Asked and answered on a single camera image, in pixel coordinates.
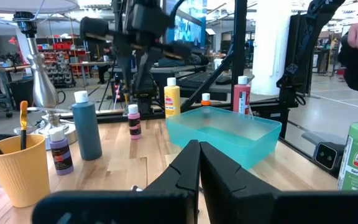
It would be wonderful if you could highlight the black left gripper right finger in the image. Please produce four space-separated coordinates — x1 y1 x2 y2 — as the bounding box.
201 141 276 224

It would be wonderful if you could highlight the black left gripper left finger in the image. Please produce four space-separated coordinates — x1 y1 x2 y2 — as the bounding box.
144 139 201 191

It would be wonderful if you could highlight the small orange paint bottle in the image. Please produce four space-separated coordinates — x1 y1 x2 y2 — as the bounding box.
201 92 213 108

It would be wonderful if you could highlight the small pink paint bottle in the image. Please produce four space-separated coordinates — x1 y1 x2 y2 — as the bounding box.
127 104 142 141

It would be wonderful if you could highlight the large yellow paint bottle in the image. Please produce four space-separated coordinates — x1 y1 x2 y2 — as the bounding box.
163 77 181 119

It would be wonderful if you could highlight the large red paint bottle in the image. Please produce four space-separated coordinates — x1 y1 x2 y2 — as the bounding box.
232 75 252 116

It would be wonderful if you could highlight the large slate blue paint bottle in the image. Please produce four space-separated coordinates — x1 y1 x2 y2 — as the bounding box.
71 90 103 162

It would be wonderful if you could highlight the small purple paint bottle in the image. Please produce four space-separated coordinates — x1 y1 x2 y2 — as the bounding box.
47 126 75 176

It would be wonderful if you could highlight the large green paint bottle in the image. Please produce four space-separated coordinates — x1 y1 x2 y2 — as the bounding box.
337 105 358 192

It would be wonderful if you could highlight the red parts bin shelf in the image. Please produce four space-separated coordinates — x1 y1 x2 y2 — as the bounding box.
37 40 90 88

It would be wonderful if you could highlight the teal translucent plastic bin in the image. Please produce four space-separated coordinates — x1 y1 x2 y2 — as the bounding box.
165 105 283 170

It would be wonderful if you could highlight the black computer keyboard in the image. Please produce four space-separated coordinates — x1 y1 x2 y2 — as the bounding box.
177 70 222 90

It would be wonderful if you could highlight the grey computer monitor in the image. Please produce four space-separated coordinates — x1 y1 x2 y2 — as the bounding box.
163 0 208 49

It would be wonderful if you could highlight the black computer mouse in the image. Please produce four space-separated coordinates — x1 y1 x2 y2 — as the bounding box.
214 74 233 85

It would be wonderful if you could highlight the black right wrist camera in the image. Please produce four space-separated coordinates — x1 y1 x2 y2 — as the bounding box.
129 4 170 35

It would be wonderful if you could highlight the black table-level depth camera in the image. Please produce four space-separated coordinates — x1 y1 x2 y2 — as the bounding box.
301 130 347 172

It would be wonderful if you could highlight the black webbing strap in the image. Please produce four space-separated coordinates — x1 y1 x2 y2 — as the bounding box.
275 0 346 108

